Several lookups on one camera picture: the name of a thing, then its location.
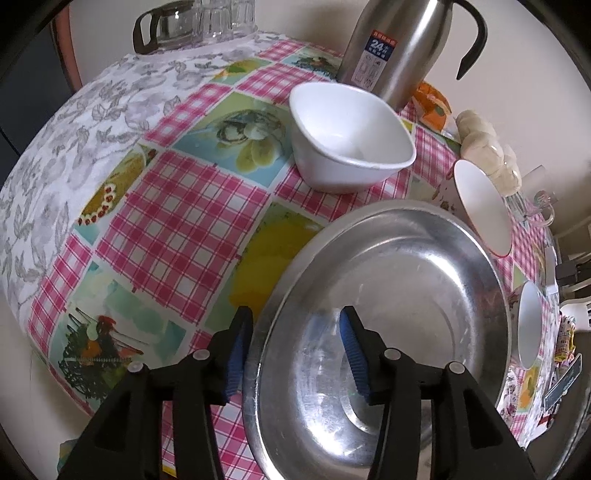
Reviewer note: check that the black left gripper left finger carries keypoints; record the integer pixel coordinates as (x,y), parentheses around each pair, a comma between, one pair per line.
(123,438)

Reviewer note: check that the large metal plate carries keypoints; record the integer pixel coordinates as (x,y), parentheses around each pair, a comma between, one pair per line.
(415,274)

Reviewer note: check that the red rimmed floral bowl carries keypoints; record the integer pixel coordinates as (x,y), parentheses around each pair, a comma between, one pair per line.
(469,194)

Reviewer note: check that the white square bowl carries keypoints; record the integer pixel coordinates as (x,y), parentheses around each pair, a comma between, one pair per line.
(346,140)

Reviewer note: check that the colourful candy packet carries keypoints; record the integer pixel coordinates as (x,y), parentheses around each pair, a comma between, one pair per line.
(565,347)

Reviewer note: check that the small white round bowl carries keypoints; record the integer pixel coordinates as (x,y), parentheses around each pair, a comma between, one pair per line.
(526,314)

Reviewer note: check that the white chair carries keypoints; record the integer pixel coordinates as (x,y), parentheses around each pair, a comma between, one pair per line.
(579,310)

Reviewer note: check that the pink checkered fruit tablecloth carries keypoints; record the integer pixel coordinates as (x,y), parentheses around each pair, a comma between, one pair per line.
(200,217)

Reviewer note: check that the clear glass mug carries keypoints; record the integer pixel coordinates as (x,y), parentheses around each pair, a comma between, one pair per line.
(535,201)

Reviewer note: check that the pack of white buns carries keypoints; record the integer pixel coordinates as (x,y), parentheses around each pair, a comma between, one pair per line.
(481,145)

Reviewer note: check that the grey floral white cloth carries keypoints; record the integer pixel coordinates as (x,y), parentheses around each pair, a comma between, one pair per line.
(80,145)

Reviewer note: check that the orange snack packet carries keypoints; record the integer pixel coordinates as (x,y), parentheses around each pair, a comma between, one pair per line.
(432,107)

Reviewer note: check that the stainless steel thermos jug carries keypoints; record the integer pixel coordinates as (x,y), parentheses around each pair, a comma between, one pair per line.
(396,43)

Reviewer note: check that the ribbed clear glass cup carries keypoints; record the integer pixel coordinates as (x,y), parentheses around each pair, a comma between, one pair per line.
(216,21)

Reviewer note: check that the glass coffee carafe black handle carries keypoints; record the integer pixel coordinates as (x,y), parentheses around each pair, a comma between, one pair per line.
(170,26)

